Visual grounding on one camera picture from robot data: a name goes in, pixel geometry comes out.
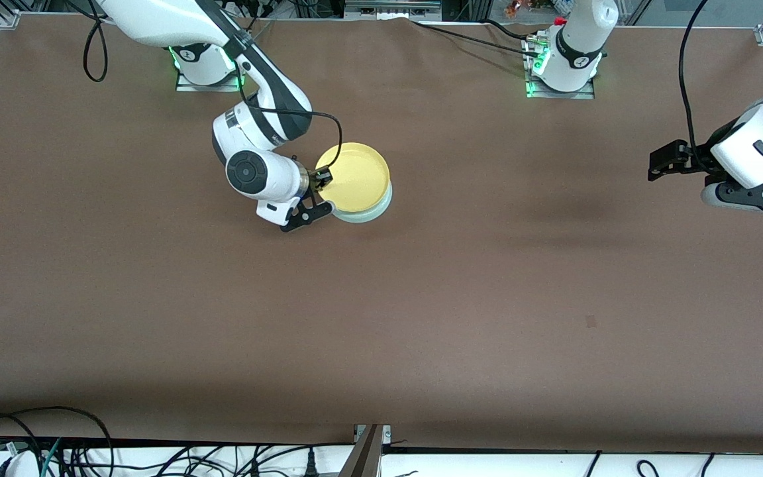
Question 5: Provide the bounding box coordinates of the white lower shelf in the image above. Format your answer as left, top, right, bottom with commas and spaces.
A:
0, 443, 763, 477

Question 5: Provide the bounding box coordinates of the silver metal rail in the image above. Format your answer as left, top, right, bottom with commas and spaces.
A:
345, 0, 442, 19

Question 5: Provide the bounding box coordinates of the light green round plate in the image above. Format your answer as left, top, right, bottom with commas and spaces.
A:
332, 182, 393, 224

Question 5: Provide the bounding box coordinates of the aluminium profile post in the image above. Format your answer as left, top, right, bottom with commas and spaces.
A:
338, 424, 385, 477

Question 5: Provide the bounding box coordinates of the black table edge rail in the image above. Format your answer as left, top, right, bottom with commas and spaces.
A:
0, 434, 763, 458

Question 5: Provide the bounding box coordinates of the green cable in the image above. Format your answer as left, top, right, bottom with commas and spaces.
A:
40, 437, 64, 477

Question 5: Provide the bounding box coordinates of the yellow round plate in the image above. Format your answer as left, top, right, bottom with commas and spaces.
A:
315, 142, 391, 214

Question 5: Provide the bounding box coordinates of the brown table cover sheet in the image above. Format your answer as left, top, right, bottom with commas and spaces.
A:
0, 13, 763, 443

